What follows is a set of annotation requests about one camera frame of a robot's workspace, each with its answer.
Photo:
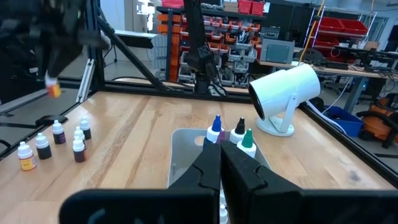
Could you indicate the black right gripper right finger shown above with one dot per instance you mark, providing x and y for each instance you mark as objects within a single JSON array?
[{"x": 280, "y": 208}]

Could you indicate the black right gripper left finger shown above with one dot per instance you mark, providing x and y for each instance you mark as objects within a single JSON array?
[{"x": 140, "y": 208}]

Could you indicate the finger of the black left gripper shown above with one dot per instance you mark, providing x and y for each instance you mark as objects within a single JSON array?
[
  {"x": 52, "y": 60},
  {"x": 68, "y": 57}
]

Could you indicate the small orange-red dropper bottle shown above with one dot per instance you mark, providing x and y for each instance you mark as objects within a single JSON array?
[
  {"x": 54, "y": 91},
  {"x": 27, "y": 160}
]

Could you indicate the large green-capped food colouring bottle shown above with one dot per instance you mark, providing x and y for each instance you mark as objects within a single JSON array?
[{"x": 247, "y": 140}]

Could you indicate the small purple dropper bottle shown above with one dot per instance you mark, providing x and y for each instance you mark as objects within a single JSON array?
[{"x": 59, "y": 137}]

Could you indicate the small dark red dropper bottle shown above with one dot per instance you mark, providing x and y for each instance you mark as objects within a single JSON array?
[{"x": 80, "y": 154}]

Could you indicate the large purple-capped food colouring bottle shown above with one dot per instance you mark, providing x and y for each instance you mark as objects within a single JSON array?
[{"x": 222, "y": 137}]

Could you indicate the large blue-capped food colouring bottle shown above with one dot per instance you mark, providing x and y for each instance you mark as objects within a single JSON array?
[{"x": 216, "y": 124}]

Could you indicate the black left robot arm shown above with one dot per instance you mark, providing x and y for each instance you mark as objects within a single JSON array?
[{"x": 199, "y": 46}]

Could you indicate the silver aluminium bar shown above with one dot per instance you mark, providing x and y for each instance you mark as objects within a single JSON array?
[{"x": 85, "y": 81}]

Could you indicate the black partition panel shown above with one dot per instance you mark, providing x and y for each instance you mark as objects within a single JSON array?
[{"x": 15, "y": 68}]

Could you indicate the clear plastic tray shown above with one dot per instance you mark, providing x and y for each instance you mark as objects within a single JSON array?
[{"x": 186, "y": 161}]

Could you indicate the small dark green dropper bottle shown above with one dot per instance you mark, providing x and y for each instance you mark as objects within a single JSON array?
[{"x": 43, "y": 151}]

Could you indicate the blue storage bin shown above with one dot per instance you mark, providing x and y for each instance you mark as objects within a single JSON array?
[{"x": 345, "y": 121}]

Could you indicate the orange shop vacuum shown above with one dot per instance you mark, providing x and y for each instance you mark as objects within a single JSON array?
[{"x": 377, "y": 124}]

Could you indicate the wooden workbench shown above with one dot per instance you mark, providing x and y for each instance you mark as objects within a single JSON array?
[{"x": 342, "y": 72}]

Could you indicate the shelf rack with parts bins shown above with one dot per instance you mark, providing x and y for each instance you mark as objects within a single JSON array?
[{"x": 236, "y": 40}]

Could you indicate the cardboard box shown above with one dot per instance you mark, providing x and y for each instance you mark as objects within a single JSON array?
[{"x": 230, "y": 5}]

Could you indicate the red storage bin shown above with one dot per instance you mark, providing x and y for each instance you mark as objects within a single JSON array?
[
  {"x": 257, "y": 7},
  {"x": 245, "y": 6}
]

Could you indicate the black monitor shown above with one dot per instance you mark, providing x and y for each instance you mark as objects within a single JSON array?
[{"x": 392, "y": 37}]

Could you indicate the grey electronics enclosure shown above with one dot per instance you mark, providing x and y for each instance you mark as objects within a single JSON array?
[{"x": 276, "y": 51}]

